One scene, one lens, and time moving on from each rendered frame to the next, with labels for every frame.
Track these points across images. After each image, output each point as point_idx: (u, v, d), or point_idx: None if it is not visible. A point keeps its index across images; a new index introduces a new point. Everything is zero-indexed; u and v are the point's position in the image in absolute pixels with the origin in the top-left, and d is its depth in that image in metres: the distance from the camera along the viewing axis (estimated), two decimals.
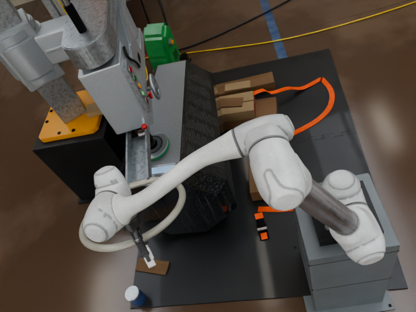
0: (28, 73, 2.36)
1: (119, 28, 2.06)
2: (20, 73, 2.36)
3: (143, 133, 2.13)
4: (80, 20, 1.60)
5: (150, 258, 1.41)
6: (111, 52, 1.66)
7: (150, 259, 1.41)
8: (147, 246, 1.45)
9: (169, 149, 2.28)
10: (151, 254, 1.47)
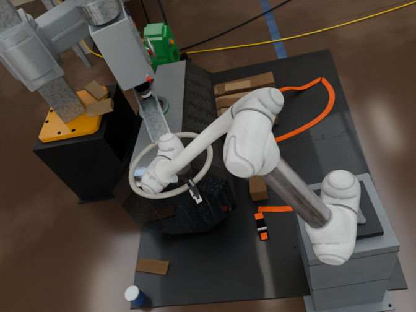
0: (43, 66, 2.37)
1: None
2: (34, 68, 2.35)
3: (147, 94, 2.40)
4: None
5: (199, 196, 1.87)
6: (119, 8, 1.92)
7: (199, 197, 1.87)
8: None
9: None
10: None
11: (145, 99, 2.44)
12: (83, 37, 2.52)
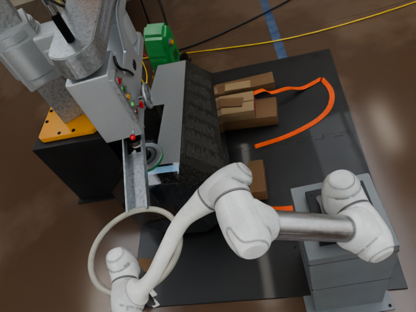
0: (26, 73, 2.36)
1: (114, 34, 2.03)
2: (18, 73, 2.36)
3: None
4: (67, 30, 1.58)
5: (155, 303, 1.65)
6: (98, 63, 1.63)
7: (155, 304, 1.65)
8: (151, 289, 1.68)
9: (169, 149, 2.28)
10: (155, 293, 1.71)
11: (135, 150, 2.18)
12: None
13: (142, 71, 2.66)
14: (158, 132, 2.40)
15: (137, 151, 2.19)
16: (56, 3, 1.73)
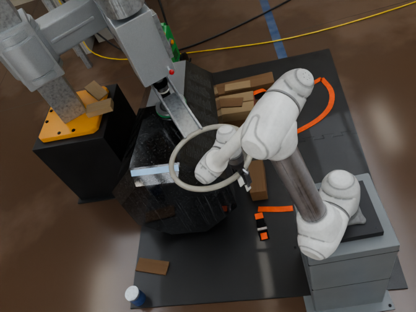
0: (41, 67, 2.37)
1: None
2: (33, 69, 2.35)
3: (166, 90, 2.38)
4: None
5: (249, 184, 1.92)
6: (142, 0, 1.90)
7: (249, 185, 1.92)
8: (241, 176, 1.94)
9: (169, 149, 2.28)
10: (243, 181, 1.97)
11: (164, 96, 2.42)
12: (83, 39, 2.50)
13: None
14: (158, 132, 2.40)
15: None
16: None
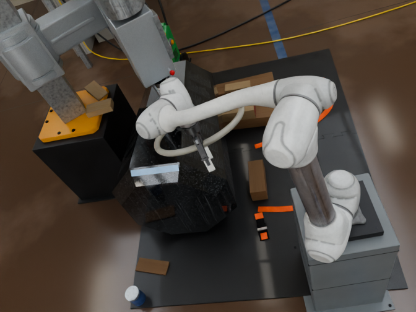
0: (41, 67, 2.37)
1: None
2: (32, 69, 2.35)
3: None
4: None
5: (209, 162, 1.59)
6: (143, 0, 1.90)
7: (210, 163, 1.59)
8: (207, 147, 1.68)
9: (169, 149, 2.28)
10: (210, 153, 1.70)
11: None
12: (83, 39, 2.50)
13: None
14: None
15: None
16: None
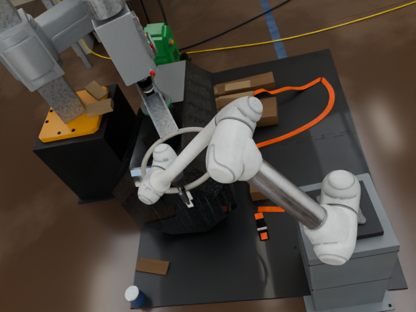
0: (44, 65, 2.37)
1: None
2: (36, 67, 2.35)
3: (150, 89, 2.43)
4: None
5: (189, 202, 1.95)
6: (122, 2, 1.95)
7: (189, 203, 1.95)
8: (188, 192, 1.97)
9: None
10: (191, 196, 2.00)
11: (148, 95, 2.47)
12: (82, 36, 2.54)
13: None
14: (158, 132, 2.40)
15: None
16: None
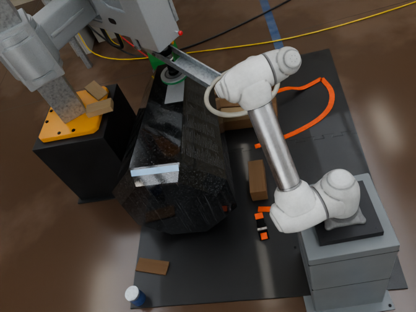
0: (49, 60, 2.39)
1: None
2: (42, 63, 2.36)
3: (171, 57, 2.59)
4: None
5: None
6: None
7: None
8: None
9: (169, 149, 2.28)
10: None
11: None
12: (77, 31, 2.60)
13: (109, 41, 3.05)
14: (158, 132, 2.40)
15: None
16: None
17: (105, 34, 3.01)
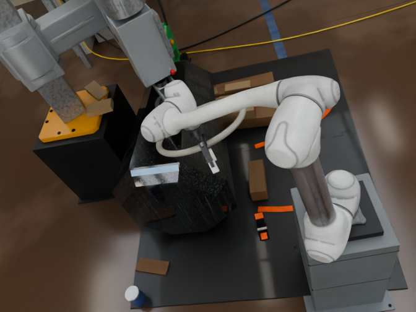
0: (41, 67, 2.37)
1: None
2: (33, 69, 2.35)
3: None
4: None
5: (213, 164, 1.61)
6: (143, 0, 1.90)
7: (214, 165, 1.61)
8: (210, 149, 1.69)
9: (169, 149, 2.28)
10: (214, 156, 1.71)
11: None
12: (83, 39, 2.50)
13: None
14: None
15: None
16: None
17: None
